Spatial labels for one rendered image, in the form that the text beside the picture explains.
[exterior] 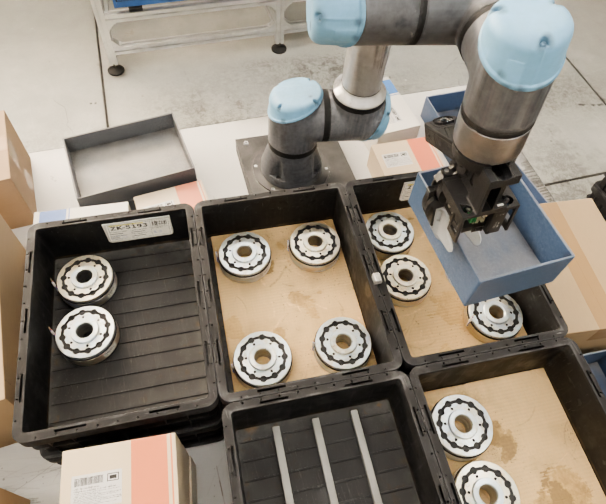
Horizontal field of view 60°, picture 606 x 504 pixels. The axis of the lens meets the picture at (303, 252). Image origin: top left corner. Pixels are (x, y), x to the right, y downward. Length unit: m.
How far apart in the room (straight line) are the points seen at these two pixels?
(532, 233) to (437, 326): 0.28
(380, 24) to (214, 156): 0.93
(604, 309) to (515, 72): 0.73
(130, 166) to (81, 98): 1.45
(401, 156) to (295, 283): 0.49
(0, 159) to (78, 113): 1.42
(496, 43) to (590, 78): 2.77
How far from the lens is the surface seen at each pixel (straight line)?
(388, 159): 1.35
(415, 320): 1.04
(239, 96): 2.68
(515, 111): 0.55
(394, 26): 0.57
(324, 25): 0.56
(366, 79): 1.12
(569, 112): 3.00
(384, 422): 0.96
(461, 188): 0.66
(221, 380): 0.86
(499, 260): 0.85
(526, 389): 1.05
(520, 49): 0.51
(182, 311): 1.03
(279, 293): 1.03
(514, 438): 1.02
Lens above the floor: 1.73
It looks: 57 degrees down
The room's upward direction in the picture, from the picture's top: 5 degrees clockwise
